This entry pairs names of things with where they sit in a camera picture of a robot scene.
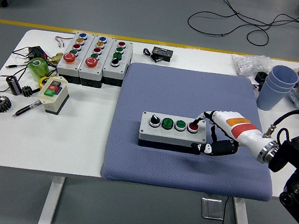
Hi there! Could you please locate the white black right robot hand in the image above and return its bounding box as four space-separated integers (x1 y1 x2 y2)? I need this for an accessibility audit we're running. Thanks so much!
187 106 275 163

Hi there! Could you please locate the grey four-button control box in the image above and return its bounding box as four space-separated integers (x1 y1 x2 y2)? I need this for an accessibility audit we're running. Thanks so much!
136 110 209 155
101 38 135 89

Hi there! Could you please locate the grey five-button emergency-stop box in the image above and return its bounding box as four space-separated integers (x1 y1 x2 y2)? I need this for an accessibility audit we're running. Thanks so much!
55 29 96 86
76 33 115 89

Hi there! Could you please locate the blue plastic cup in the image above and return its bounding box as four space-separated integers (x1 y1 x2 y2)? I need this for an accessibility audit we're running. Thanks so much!
255 78 293 114
268 64 299 91
264 73 298 95

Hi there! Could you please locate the clear plastic bag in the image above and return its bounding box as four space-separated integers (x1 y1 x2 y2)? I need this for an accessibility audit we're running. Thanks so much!
230 51 274 80

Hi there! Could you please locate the metal floor outlet plate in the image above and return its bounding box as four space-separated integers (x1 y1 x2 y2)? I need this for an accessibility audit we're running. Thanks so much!
199 197 226 222

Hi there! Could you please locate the blue-grey quilted mat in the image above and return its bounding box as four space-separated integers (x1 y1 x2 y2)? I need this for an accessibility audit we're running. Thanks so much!
99 60 287 202

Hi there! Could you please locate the black digital meter module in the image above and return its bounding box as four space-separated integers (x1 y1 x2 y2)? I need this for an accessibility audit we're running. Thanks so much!
141 45 174 66

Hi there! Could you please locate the brass fitting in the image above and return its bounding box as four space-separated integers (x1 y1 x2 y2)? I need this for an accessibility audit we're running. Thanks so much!
47 51 64 66

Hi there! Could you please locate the yellow tape roll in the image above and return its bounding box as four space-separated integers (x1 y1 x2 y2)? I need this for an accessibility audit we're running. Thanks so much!
37 72 58 92

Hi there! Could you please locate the black pen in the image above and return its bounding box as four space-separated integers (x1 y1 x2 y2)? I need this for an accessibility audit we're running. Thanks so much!
12 97 44 120

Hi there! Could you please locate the small black gear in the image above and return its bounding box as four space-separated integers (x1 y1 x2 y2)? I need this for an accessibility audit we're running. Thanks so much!
20 84 41 99

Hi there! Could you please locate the black power adapter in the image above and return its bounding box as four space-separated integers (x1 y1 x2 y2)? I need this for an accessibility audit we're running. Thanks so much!
27 44 49 62

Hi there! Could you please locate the black cylindrical capacitor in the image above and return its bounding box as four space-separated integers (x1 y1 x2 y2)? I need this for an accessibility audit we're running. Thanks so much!
4 74 24 97

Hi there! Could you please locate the large steel gear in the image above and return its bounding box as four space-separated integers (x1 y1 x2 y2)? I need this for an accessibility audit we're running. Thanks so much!
0 95 14 114

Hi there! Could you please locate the black round ring part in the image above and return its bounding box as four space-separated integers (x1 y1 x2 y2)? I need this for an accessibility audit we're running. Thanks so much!
254 71 269 85

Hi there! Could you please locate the black floor cable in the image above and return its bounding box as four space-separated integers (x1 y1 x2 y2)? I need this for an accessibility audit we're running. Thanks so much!
185 0 299 52

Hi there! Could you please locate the cream red-green switch box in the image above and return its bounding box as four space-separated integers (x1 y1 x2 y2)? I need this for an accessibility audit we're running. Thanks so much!
35 73 72 117

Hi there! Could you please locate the red white wire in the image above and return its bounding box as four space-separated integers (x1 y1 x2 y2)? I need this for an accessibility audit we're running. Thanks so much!
53 34 76 50

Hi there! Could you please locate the black cable with jack plug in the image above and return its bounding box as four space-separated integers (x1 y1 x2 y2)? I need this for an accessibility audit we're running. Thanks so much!
5 56 36 74

